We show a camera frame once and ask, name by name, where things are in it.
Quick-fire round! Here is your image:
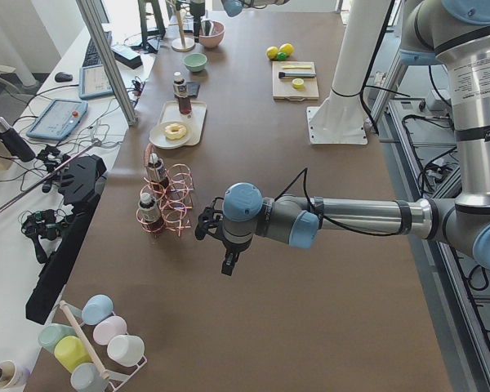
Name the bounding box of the black computer mouse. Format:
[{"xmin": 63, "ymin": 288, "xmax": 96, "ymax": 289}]
[{"xmin": 54, "ymin": 72, "xmax": 74, "ymax": 82}]

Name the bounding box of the grey cup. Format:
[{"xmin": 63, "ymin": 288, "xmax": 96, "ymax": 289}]
[{"xmin": 70, "ymin": 363, "xmax": 108, "ymax": 392}]

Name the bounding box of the cream rectangular tray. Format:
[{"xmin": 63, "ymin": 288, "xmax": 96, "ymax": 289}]
[{"xmin": 158, "ymin": 100, "xmax": 207, "ymax": 149}]

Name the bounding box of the wooden rack handle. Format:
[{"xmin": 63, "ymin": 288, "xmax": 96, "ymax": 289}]
[{"xmin": 59, "ymin": 301, "xmax": 109, "ymax": 380}]

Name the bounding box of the yellow lemon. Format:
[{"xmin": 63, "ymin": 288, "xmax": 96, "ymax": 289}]
[
  {"xmin": 279, "ymin": 42, "xmax": 295, "ymax": 56},
  {"xmin": 266, "ymin": 47, "xmax": 279, "ymax": 60}
]

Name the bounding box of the pink bowl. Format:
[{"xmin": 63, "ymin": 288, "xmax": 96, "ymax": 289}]
[{"xmin": 198, "ymin": 20, "xmax": 225, "ymax": 49}]

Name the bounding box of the black keyboard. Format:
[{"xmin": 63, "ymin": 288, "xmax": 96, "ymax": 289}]
[{"xmin": 82, "ymin": 38, "xmax": 102, "ymax": 68}]

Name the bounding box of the yellow cup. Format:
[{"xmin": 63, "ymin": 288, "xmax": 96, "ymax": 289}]
[{"xmin": 54, "ymin": 336, "xmax": 92, "ymax": 373}]

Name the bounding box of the pink cup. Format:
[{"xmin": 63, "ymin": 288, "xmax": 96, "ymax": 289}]
[{"xmin": 93, "ymin": 315, "xmax": 127, "ymax": 345}]

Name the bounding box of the paper cup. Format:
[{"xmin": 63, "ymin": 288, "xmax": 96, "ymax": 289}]
[{"xmin": 0, "ymin": 360, "xmax": 30, "ymax": 390}]

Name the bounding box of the black small box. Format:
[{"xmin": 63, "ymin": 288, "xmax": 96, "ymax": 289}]
[{"xmin": 110, "ymin": 44, "xmax": 143, "ymax": 69}]

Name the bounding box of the black camera stand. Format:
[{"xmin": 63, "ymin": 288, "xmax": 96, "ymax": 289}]
[{"xmin": 21, "ymin": 155, "xmax": 106, "ymax": 325}]

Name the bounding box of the yellow plastic knife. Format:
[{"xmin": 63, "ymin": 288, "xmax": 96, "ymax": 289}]
[{"xmin": 282, "ymin": 63, "xmax": 313, "ymax": 69}]

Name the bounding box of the tea bottle in rack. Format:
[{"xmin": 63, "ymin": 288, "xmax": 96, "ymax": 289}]
[
  {"xmin": 147, "ymin": 153, "xmax": 167, "ymax": 183},
  {"xmin": 139, "ymin": 192, "xmax": 164, "ymax": 233}
]

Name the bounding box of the green lime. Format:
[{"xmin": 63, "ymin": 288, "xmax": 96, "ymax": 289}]
[{"xmin": 276, "ymin": 51, "xmax": 287, "ymax": 61}]

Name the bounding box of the aluminium frame post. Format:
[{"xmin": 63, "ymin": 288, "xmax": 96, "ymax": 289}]
[{"xmin": 76, "ymin": 0, "xmax": 137, "ymax": 126}]

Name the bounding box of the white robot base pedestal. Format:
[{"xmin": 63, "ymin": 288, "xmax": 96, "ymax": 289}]
[{"xmin": 307, "ymin": 1, "xmax": 394, "ymax": 145}]

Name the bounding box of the white wire cup rack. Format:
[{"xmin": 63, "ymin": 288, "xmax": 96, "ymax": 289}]
[{"xmin": 57, "ymin": 302, "xmax": 148, "ymax": 391}]

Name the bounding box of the blue teach pendant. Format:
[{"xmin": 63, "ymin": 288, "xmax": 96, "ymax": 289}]
[
  {"xmin": 78, "ymin": 65, "xmax": 114, "ymax": 100},
  {"xmin": 26, "ymin": 99, "xmax": 88, "ymax": 141}
]

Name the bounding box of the black thermos bottle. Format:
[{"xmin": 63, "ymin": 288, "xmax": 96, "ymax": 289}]
[{"xmin": 0, "ymin": 117, "xmax": 36, "ymax": 163}]

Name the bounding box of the half lemon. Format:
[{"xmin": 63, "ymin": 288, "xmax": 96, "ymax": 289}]
[{"xmin": 292, "ymin": 78, "xmax": 305, "ymax": 90}]

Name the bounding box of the green bowl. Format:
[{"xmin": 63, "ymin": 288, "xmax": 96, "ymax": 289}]
[{"xmin": 183, "ymin": 53, "xmax": 207, "ymax": 73}]

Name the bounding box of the grey folded cloth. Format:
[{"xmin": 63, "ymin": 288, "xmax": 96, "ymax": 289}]
[{"xmin": 186, "ymin": 81, "xmax": 200, "ymax": 98}]

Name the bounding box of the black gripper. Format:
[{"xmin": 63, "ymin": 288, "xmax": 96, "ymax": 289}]
[
  {"xmin": 189, "ymin": 0, "xmax": 206, "ymax": 42},
  {"xmin": 194, "ymin": 197, "xmax": 239, "ymax": 275}
]

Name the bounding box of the green cup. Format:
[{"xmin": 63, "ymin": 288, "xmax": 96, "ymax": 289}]
[{"xmin": 38, "ymin": 323, "xmax": 76, "ymax": 354}]

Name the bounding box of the glazed donut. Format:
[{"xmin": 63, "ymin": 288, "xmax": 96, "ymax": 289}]
[{"xmin": 164, "ymin": 122, "xmax": 188, "ymax": 140}]

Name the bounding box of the wooden cutting board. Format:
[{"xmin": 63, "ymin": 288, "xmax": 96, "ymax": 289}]
[{"xmin": 272, "ymin": 61, "xmax": 319, "ymax": 100}]

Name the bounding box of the white cup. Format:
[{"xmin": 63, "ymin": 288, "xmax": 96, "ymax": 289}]
[{"xmin": 107, "ymin": 335, "xmax": 145, "ymax": 367}]

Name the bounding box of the copper wire bottle rack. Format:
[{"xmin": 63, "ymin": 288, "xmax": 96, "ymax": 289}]
[{"xmin": 136, "ymin": 144, "xmax": 194, "ymax": 236}]

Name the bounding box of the blue cup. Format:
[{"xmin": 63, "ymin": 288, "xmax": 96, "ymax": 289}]
[{"xmin": 82, "ymin": 294, "xmax": 114, "ymax": 325}]

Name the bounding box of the wooden mug tree stand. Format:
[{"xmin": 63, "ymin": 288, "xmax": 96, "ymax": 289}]
[{"xmin": 166, "ymin": 0, "xmax": 195, "ymax": 52}]

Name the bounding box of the white round plate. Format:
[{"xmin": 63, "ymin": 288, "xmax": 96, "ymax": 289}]
[{"xmin": 149, "ymin": 121, "xmax": 190, "ymax": 149}]

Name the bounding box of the tea bottle white cap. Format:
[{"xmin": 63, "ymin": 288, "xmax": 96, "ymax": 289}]
[{"xmin": 173, "ymin": 71, "xmax": 192, "ymax": 115}]

